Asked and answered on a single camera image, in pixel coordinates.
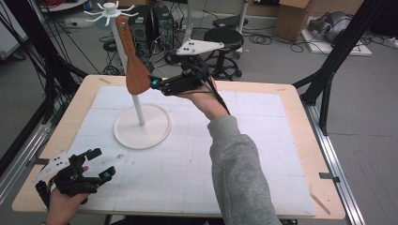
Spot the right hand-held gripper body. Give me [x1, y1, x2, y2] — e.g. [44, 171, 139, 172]
[161, 38, 225, 97]

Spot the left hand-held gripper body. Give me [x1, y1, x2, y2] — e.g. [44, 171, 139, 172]
[32, 150, 100, 198]

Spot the wooden rice spatula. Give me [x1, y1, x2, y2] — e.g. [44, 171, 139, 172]
[115, 15, 152, 96]

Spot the white hook stand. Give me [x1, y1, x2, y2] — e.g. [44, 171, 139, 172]
[84, 1, 173, 150]

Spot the person's left hand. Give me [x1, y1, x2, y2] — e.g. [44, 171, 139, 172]
[46, 187, 92, 225]

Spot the person's right hand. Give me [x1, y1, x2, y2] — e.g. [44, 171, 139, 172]
[178, 78, 232, 122]

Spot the black tape strip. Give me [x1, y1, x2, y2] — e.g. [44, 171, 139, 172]
[26, 157, 51, 167]
[318, 172, 341, 184]

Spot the white metal stand leg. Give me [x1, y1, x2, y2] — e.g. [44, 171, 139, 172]
[182, 0, 193, 48]
[235, 0, 251, 59]

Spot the black round stool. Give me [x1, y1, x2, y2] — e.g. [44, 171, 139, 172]
[203, 27, 245, 82]

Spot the black computer tower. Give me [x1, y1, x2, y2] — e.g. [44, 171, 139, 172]
[152, 4, 175, 51]
[127, 6, 152, 44]

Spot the black flat device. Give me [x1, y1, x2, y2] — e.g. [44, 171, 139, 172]
[213, 14, 249, 29]

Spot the white grid mat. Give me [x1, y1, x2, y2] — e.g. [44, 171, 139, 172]
[43, 85, 317, 218]

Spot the person's dark clothing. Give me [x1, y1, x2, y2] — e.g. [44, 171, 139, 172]
[109, 216, 227, 225]

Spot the cardboard box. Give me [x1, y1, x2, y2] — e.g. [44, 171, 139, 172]
[275, 0, 314, 42]

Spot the white round table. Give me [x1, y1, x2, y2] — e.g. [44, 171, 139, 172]
[38, 0, 88, 13]

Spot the grey bag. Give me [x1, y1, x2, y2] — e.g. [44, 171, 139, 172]
[308, 11, 353, 43]

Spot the white foam board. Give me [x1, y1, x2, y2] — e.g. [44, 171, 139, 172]
[301, 27, 373, 57]

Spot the thin wooden stick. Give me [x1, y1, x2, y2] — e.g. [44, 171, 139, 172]
[309, 191, 331, 216]

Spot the aluminium rail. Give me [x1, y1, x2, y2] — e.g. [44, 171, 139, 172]
[0, 121, 53, 204]
[302, 102, 365, 225]

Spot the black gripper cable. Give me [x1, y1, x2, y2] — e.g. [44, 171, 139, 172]
[193, 60, 232, 116]

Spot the black metal frame strut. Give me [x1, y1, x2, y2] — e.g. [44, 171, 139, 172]
[0, 0, 89, 125]
[293, 0, 383, 136]

